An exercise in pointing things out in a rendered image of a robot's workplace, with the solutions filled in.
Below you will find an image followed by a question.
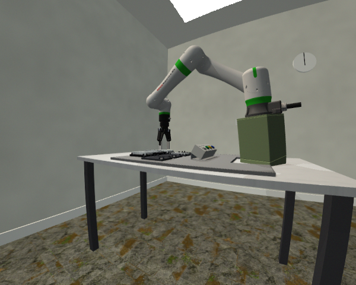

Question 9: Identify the cream button panel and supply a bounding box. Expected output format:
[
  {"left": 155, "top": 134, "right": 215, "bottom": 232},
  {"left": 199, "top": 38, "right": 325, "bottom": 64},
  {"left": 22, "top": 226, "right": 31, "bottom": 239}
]
[{"left": 190, "top": 144, "right": 217, "bottom": 160}]

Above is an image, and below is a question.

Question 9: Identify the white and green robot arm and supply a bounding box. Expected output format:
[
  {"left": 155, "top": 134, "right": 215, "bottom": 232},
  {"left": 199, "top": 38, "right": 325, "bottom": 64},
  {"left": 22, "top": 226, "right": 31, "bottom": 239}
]
[{"left": 147, "top": 45, "right": 301, "bottom": 122}]

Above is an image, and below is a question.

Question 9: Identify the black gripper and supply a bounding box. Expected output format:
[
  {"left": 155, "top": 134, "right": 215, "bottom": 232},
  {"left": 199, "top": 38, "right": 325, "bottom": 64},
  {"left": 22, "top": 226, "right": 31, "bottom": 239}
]
[{"left": 157, "top": 122, "right": 171, "bottom": 150}]

